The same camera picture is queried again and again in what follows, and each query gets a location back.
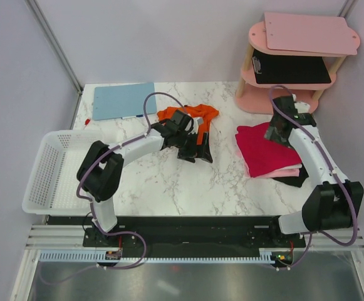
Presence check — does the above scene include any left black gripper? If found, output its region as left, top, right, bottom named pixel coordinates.
left=175, top=132, right=212, bottom=164

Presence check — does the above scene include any magenta t shirt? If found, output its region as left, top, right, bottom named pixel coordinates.
left=235, top=122, right=302, bottom=178

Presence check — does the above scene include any orange t shirt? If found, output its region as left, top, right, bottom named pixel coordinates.
left=156, top=103, right=220, bottom=147

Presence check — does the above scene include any light pink t shirt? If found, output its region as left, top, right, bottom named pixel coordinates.
left=238, top=143, right=302, bottom=178

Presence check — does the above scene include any black t shirt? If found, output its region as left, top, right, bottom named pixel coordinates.
left=273, top=166, right=309, bottom=187

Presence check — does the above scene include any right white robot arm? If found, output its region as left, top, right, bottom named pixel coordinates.
left=264, top=96, right=364, bottom=247

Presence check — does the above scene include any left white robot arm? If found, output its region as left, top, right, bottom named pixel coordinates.
left=76, top=110, right=213, bottom=246

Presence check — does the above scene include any pink three-tier shelf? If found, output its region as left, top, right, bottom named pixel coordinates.
left=234, top=20, right=361, bottom=117

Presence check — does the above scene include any black clipboard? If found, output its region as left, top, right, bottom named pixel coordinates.
left=252, top=50, right=331, bottom=85

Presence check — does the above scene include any blue white marker pen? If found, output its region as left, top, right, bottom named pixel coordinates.
left=121, top=114, right=144, bottom=120

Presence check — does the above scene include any blue clipboard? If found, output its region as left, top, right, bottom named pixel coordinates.
left=92, top=83, right=155, bottom=121

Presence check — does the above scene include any pink clipboard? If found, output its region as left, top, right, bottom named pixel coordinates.
left=264, top=12, right=357, bottom=55

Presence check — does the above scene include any white plastic basket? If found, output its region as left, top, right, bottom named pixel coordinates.
left=22, top=130, right=104, bottom=216

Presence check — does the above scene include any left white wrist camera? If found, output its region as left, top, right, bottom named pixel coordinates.
left=185, top=117, right=204, bottom=134

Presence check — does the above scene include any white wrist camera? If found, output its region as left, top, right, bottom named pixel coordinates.
left=185, top=117, right=204, bottom=134
left=294, top=101, right=311, bottom=114

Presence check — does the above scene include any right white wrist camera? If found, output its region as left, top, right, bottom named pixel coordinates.
left=294, top=101, right=311, bottom=114

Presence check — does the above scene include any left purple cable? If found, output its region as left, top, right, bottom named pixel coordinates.
left=37, top=92, right=189, bottom=286

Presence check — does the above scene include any white slotted cable duct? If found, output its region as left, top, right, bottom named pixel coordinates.
left=39, top=250, right=277, bottom=264

